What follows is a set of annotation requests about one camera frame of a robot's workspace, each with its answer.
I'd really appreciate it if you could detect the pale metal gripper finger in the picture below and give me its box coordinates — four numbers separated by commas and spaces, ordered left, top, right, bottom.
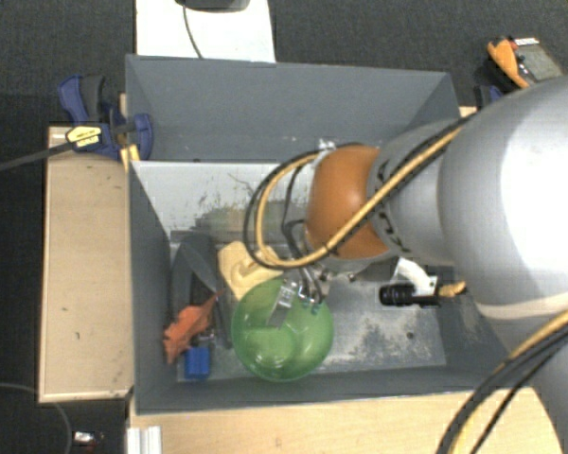
267, 284, 296, 328

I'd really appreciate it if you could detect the clear green ball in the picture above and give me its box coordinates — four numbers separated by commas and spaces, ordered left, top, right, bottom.
229, 275, 336, 383

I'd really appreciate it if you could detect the cream plastic toy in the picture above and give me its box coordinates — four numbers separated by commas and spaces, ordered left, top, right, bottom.
217, 240, 286, 303

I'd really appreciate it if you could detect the orange fabric leaf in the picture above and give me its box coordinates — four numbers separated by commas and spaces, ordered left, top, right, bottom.
162, 289, 224, 366

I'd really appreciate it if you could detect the dark grey plastic object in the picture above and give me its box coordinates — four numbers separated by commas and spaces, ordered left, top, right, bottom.
171, 233, 234, 351

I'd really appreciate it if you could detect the blue block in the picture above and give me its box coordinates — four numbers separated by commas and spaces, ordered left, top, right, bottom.
184, 344, 214, 381

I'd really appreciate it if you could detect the grey metal bin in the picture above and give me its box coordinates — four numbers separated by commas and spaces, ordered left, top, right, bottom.
124, 53, 512, 415

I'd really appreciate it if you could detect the pale wood board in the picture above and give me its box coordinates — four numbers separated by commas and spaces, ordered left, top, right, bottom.
37, 125, 135, 404

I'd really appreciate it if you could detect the black cylinder on white bracket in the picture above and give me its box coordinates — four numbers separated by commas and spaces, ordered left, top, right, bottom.
379, 256, 441, 309

